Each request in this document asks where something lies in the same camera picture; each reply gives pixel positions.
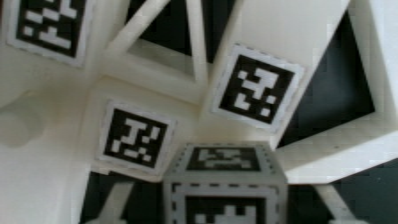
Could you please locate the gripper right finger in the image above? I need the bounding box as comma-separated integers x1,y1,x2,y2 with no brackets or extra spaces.
314,184,369,224

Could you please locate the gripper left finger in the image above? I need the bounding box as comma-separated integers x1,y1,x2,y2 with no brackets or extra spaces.
78,182,135,224

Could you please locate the white chair back part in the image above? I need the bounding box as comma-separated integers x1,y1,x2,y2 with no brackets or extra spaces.
0,0,398,184

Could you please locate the white chair seat part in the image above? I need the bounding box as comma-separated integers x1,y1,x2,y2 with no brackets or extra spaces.
0,78,197,224

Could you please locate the white tagged cube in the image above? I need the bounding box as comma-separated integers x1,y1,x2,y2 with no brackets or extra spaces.
163,143,288,224

